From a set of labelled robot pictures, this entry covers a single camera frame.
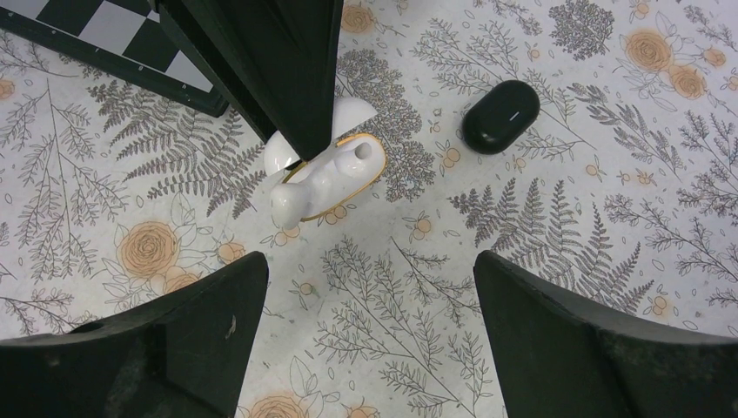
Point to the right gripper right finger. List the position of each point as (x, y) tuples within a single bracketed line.
[(558, 354)]

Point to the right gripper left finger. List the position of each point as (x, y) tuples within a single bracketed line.
[(183, 354)]

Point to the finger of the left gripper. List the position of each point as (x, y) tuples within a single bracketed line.
[(273, 61)]

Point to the white earbud case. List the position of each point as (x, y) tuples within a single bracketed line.
[(362, 156)]

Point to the black earbud charging case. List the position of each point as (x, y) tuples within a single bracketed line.
[(500, 117)]

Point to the black white checkerboard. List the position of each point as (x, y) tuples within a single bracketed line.
[(122, 38)]

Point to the floral table mat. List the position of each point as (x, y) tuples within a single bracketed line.
[(624, 190)]

